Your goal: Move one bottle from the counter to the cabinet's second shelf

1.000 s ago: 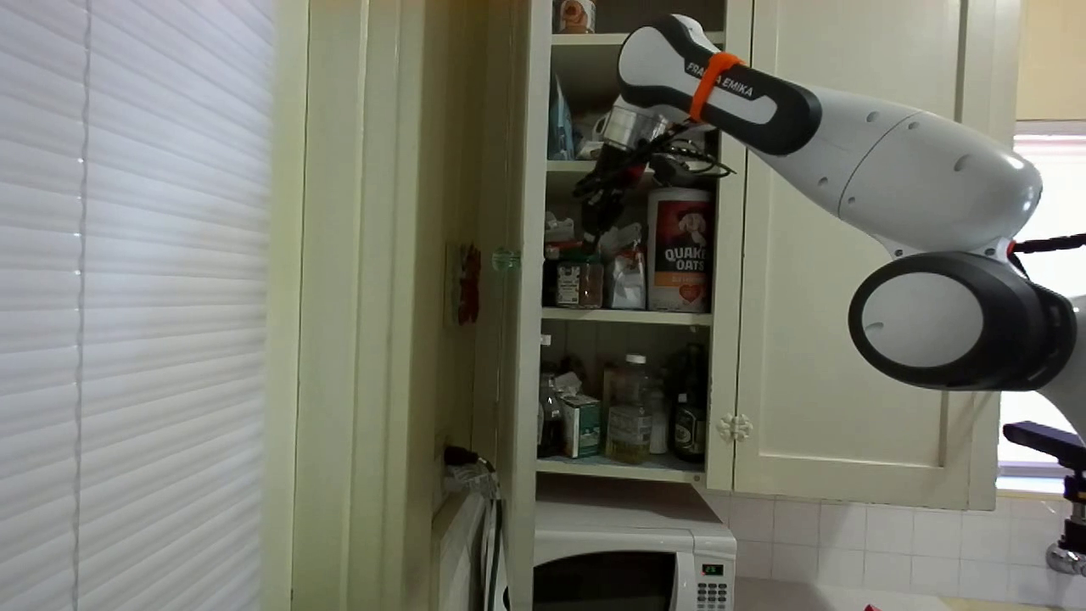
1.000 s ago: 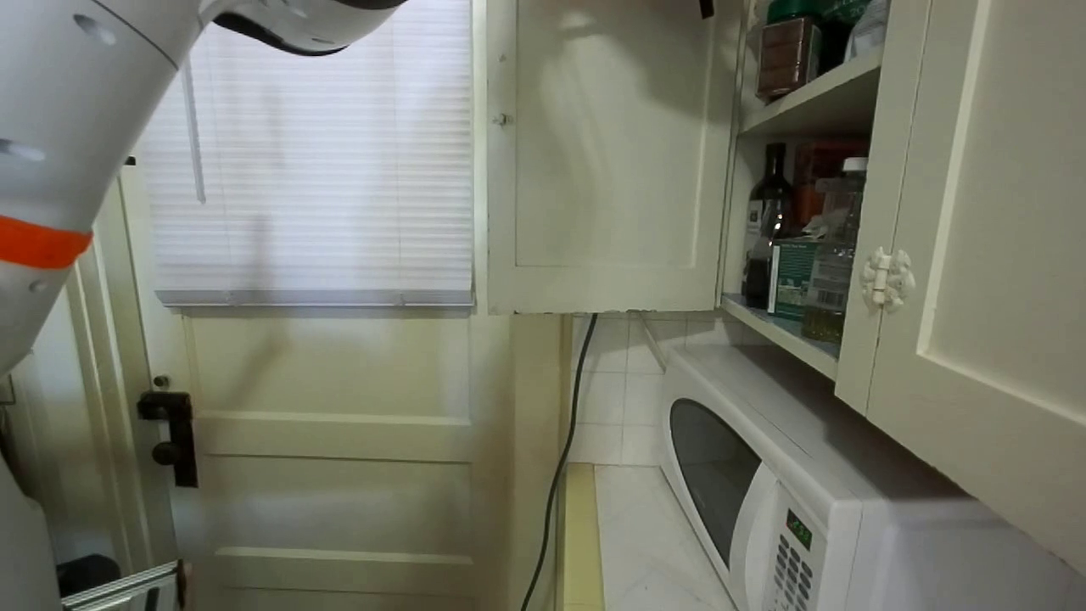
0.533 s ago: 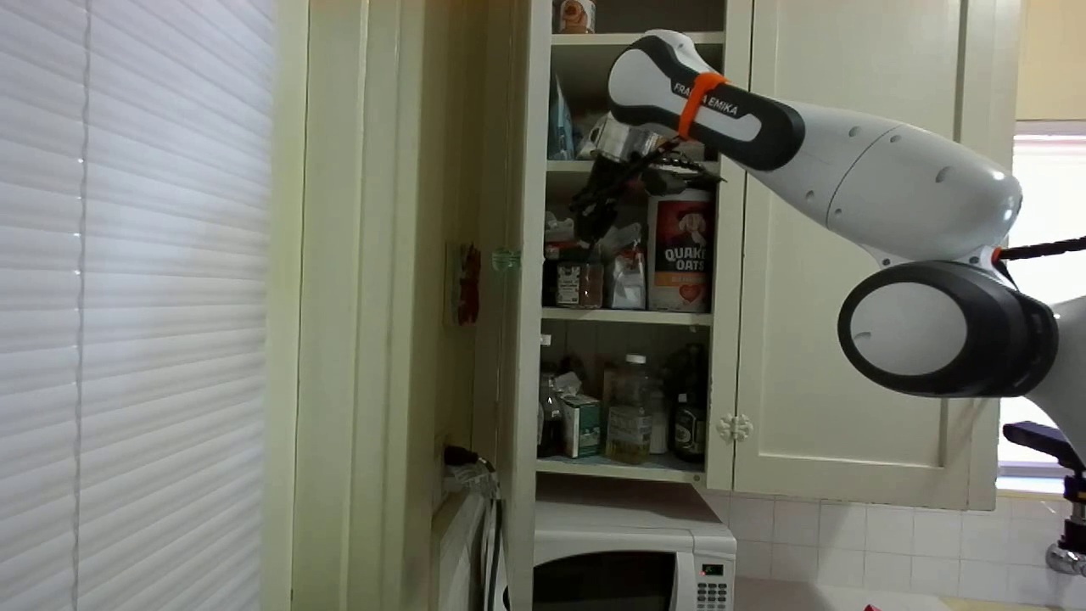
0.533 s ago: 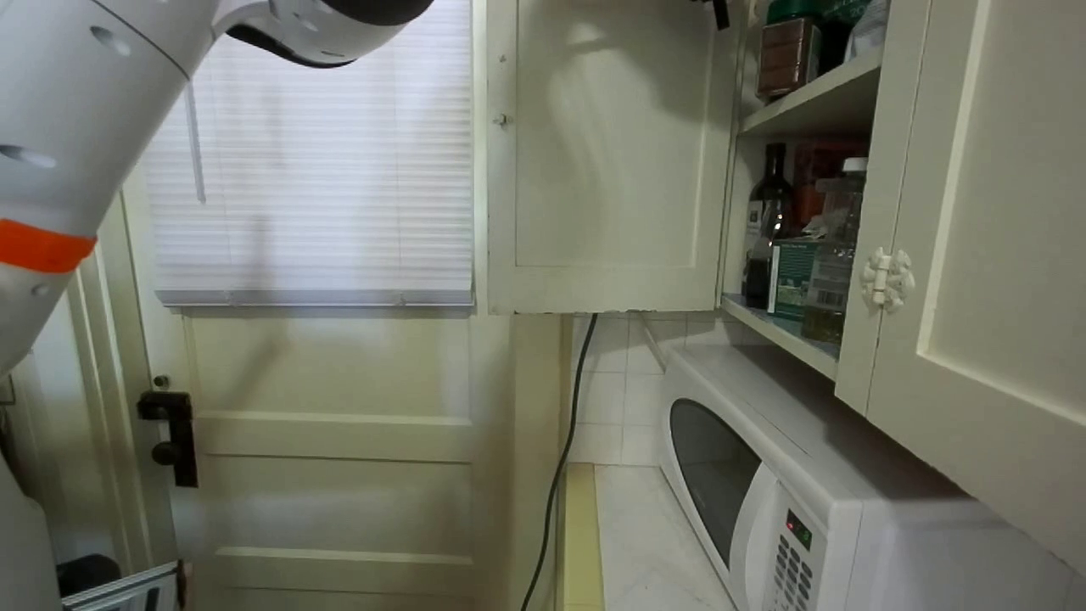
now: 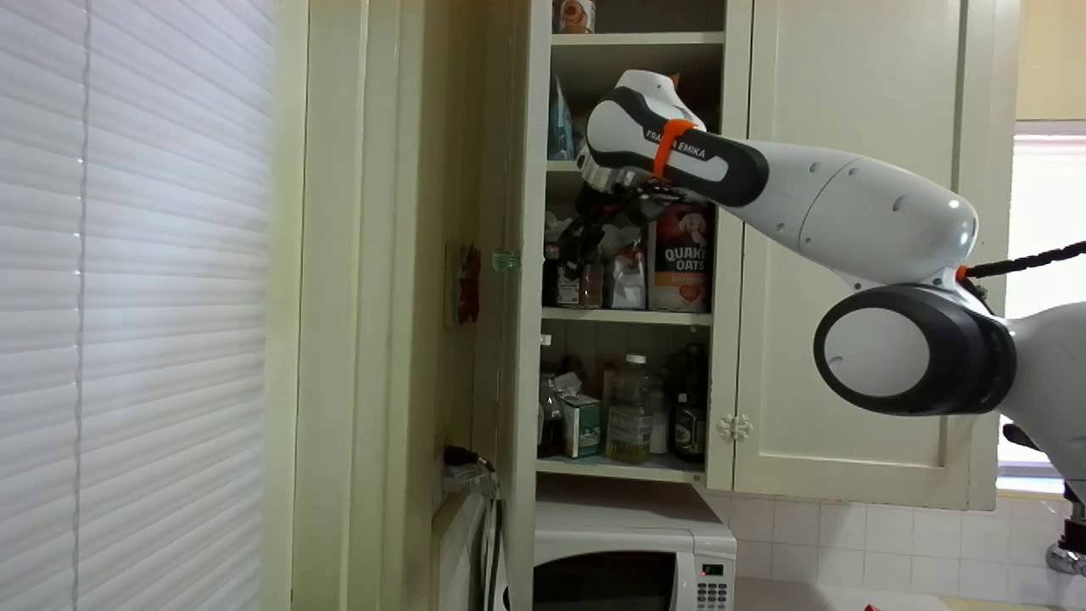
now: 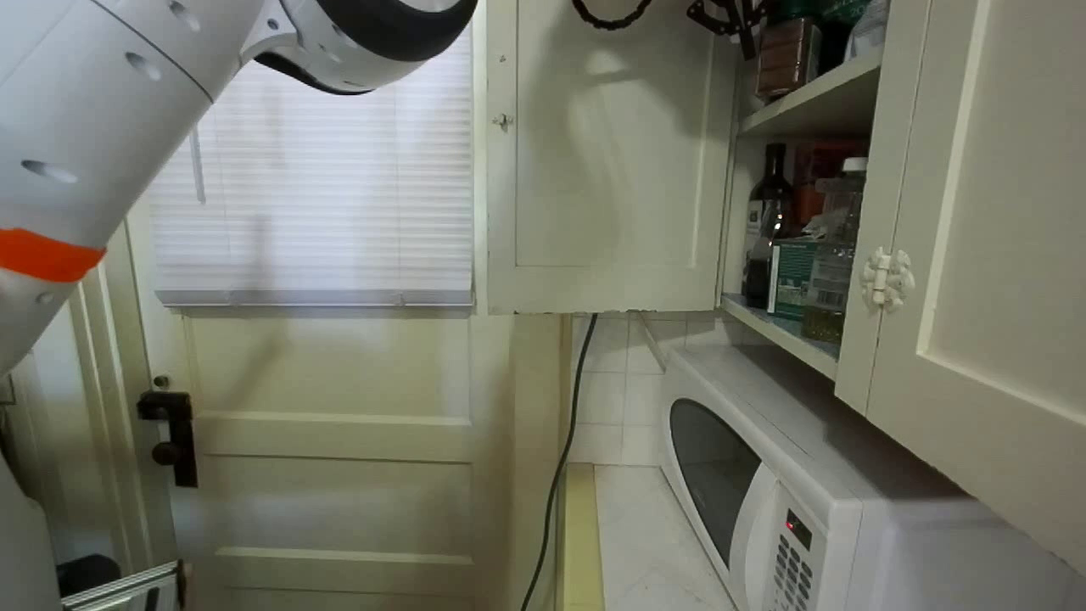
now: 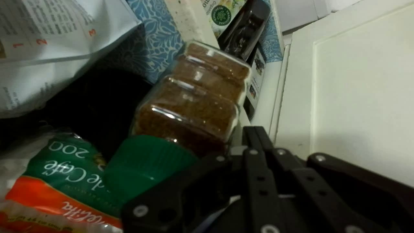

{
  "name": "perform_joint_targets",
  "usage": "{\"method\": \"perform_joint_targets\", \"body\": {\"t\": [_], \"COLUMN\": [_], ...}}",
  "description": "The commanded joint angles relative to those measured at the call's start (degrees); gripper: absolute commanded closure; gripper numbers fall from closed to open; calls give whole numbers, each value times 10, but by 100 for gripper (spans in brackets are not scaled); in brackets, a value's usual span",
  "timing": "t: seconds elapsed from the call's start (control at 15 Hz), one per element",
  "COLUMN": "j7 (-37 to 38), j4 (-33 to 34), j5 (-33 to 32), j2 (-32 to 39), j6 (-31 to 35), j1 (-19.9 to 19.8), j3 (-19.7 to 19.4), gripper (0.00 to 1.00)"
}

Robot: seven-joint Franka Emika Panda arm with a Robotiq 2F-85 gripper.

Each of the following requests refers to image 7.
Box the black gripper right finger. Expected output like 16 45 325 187
258 125 414 233

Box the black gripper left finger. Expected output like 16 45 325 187
122 125 280 233

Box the blue patterned shelf liner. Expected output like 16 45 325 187
83 0 186 85
260 0 285 64

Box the green orange coffee bag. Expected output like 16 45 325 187
0 132 127 233

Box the cream panelled cabinet door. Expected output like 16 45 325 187
269 0 414 189

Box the brown spice jar green cap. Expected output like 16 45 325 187
102 39 254 212

